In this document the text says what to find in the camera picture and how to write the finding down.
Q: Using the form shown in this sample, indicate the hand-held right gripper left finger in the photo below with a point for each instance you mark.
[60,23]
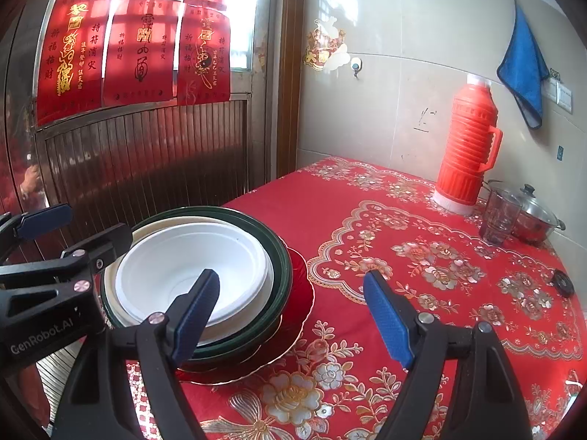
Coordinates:
[197,316]

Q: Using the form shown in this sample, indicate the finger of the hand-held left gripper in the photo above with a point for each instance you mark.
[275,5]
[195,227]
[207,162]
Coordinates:
[108,240]
[43,222]

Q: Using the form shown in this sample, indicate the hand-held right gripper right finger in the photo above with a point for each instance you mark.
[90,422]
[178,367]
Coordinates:
[390,321]

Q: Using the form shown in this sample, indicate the small white foam bowl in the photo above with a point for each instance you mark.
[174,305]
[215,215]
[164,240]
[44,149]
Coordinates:
[183,261]

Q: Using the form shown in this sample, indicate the beige plastic bowl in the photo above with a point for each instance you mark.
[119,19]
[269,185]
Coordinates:
[183,228]

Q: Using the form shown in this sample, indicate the dark green plastic basin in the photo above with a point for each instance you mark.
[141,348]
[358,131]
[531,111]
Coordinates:
[282,279]

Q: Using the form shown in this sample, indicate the round red glass plate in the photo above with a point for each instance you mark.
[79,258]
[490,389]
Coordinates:
[298,293]

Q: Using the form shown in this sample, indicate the red floral tablecloth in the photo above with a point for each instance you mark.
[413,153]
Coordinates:
[390,238]

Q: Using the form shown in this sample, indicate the brown metal door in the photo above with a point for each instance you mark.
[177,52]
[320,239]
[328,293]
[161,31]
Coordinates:
[137,156]

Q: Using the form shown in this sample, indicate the clear drinking glass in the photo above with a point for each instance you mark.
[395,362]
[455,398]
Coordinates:
[500,217]

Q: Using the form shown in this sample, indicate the black round lid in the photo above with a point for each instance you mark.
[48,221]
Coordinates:
[563,283]

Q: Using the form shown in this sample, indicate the glass pot lid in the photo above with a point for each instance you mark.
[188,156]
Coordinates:
[534,208]

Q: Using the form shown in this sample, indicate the red plastic thermos flask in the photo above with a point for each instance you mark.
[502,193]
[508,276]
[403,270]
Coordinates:
[465,146]

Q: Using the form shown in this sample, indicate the row of red paper banners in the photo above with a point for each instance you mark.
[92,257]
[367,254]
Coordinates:
[137,46]

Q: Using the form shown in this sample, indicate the blue hanging cloth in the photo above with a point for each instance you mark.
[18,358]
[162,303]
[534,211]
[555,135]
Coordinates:
[523,55]

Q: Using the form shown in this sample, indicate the brown wooden door frame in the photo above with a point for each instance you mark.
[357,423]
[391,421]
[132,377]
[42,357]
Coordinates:
[290,68]

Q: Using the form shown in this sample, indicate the wall hook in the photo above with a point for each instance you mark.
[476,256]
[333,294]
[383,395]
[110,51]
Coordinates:
[356,66]

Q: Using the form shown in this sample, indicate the red gold wall decal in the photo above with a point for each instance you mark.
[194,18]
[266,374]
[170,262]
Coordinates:
[323,46]

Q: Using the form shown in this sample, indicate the white wall switch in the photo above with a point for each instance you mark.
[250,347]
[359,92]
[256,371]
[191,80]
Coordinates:
[560,91]

